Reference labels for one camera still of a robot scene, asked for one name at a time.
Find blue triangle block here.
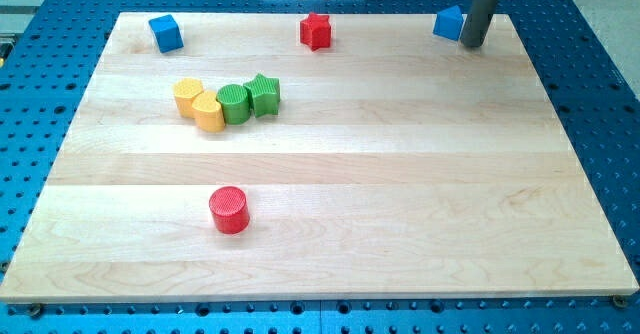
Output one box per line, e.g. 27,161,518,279
432,5,464,41

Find wooden board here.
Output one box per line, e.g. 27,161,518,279
1,12,638,303

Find green star block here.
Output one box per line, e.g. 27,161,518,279
243,73,280,118

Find green cylinder block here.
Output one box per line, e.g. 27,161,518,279
217,84,251,125

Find red cylinder block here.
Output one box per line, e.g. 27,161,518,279
209,186,250,234

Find yellow heart block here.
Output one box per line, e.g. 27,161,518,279
192,90,226,132

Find red star block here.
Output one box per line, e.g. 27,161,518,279
299,12,332,51

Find yellow hexagon block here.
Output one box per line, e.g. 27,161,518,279
173,77,204,118

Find blue cube block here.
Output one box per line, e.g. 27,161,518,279
148,15,184,53

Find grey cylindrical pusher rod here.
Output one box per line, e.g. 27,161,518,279
460,0,499,48

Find blue perforated metal table plate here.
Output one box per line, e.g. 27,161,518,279
1,0,639,333

